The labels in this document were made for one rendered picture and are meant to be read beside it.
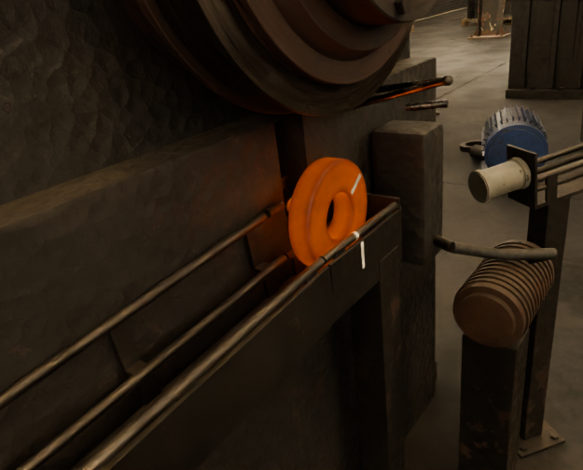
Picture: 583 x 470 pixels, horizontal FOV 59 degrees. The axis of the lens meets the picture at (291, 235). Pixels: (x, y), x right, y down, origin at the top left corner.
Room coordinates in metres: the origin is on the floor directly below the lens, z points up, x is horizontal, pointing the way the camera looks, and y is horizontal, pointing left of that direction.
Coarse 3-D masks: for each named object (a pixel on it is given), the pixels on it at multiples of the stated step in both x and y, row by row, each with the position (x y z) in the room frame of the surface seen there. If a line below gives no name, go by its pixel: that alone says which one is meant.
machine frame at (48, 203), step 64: (0, 0) 0.50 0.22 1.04; (64, 0) 0.54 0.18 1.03; (0, 64) 0.48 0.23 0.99; (64, 64) 0.53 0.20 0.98; (128, 64) 0.58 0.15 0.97; (0, 128) 0.47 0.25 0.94; (64, 128) 0.51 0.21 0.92; (128, 128) 0.57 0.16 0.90; (192, 128) 0.63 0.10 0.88; (256, 128) 0.64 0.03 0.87; (320, 128) 0.74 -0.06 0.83; (0, 192) 0.46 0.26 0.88; (64, 192) 0.47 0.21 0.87; (128, 192) 0.49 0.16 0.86; (192, 192) 0.55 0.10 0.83; (256, 192) 0.62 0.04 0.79; (0, 256) 0.39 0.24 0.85; (64, 256) 0.43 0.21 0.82; (128, 256) 0.48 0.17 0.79; (192, 256) 0.53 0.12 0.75; (0, 320) 0.38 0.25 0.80; (64, 320) 0.41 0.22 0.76; (128, 320) 0.46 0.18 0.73; (192, 320) 0.52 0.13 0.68; (0, 384) 0.36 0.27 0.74; (64, 384) 0.40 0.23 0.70; (320, 384) 0.69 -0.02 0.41; (0, 448) 0.35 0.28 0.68; (64, 448) 0.38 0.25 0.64; (256, 448) 0.56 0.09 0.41; (320, 448) 0.67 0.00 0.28
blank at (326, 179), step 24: (312, 168) 0.64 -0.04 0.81; (336, 168) 0.64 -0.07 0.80; (312, 192) 0.60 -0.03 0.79; (336, 192) 0.64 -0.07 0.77; (360, 192) 0.68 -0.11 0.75; (288, 216) 0.60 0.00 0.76; (312, 216) 0.59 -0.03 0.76; (336, 216) 0.68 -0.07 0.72; (360, 216) 0.68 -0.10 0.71; (312, 240) 0.59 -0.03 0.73; (336, 240) 0.63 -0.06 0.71
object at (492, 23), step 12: (480, 0) 8.86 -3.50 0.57; (492, 0) 8.79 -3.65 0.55; (504, 0) 8.76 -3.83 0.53; (480, 12) 8.87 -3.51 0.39; (492, 12) 8.78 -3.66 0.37; (480, 24) 8.88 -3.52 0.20; (492, 24) 8.77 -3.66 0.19; (480, 36) 8.78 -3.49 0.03; (492, 36) 8.59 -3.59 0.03; (504, 36) 8.50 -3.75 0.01
